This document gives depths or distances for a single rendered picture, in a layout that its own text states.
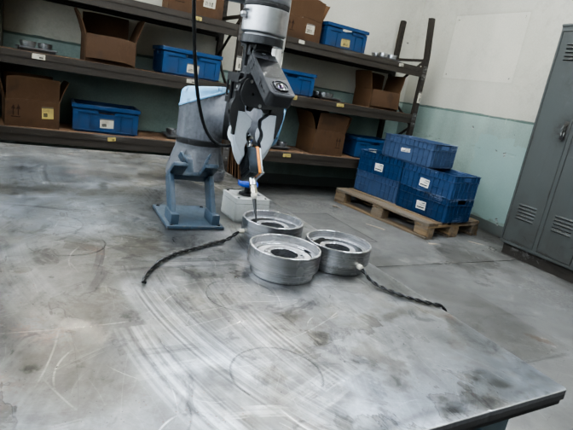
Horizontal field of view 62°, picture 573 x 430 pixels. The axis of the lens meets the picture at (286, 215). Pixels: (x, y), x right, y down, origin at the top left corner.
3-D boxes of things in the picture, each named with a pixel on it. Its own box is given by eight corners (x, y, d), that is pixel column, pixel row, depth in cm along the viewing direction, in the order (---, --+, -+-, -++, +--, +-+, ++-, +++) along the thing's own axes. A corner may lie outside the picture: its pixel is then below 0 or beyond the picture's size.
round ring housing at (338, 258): (289, 254, 77) (293, 230, 76) (338, 250, 83) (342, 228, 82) (329, 281, 69) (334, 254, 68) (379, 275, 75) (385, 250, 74)
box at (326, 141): (348, 157, 504) (355, 117, 493) (306, 153, 478) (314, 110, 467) (326, 149, 540) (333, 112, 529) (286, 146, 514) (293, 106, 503)
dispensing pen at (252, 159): (253, 221, 76) (244, 126, 81) (244, 228, 80) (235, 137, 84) (265, 221, 77) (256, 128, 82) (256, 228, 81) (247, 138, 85)
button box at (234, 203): (267, 222, 93) (270, 198, 92) (233, 222, 89) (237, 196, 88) (250, 210, 100) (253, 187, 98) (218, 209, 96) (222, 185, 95)
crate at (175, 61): (205, 79, 449) (208, 55, 444) (219, 82, 418) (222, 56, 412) (150, 70, 424) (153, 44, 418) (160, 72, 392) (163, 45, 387)
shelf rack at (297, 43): (397, 201, 549) (440, 20, 497) (247, 195, 455) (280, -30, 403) (367, 189, 596) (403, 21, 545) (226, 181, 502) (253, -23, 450)
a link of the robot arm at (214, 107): (180, 131, 127) (185, 79, 123) (229, 139, 128) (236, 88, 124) (170, 136, 115) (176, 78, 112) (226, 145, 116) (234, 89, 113)
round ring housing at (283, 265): (269, 291, 62) (274, 262, 61) (232, 260, 70) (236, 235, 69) (331, 283, 68) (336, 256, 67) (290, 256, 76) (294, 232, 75)
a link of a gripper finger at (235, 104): (246, 136, 82) (259, 87, 80) (250, 138, 80) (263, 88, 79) (221, 130, 80) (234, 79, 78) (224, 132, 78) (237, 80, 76)
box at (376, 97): (401, 112, 517) (408, 77, 507) (366, 107, 498) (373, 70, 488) (380, 108, 552) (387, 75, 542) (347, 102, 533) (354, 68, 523)
